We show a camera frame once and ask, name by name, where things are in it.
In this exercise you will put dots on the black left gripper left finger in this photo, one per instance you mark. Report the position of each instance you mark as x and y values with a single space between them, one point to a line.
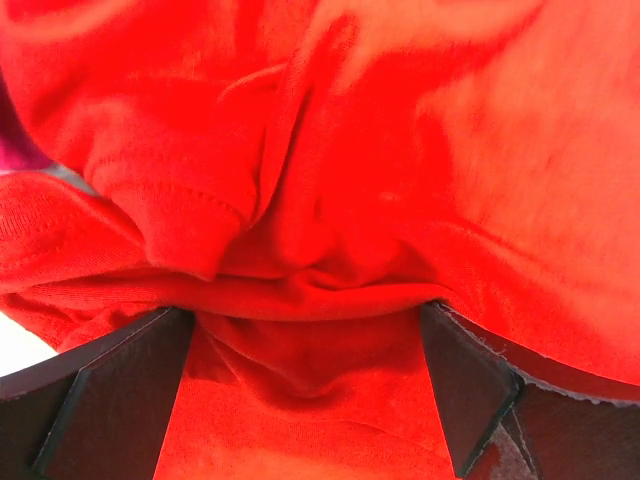
100 410

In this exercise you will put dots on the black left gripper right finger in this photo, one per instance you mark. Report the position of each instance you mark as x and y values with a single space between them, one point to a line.
508 412

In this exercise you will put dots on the red t-shirt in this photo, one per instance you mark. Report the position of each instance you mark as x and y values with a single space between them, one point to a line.
303 175

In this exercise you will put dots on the folded pink t-shirt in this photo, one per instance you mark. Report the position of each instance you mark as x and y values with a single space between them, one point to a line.
18 151

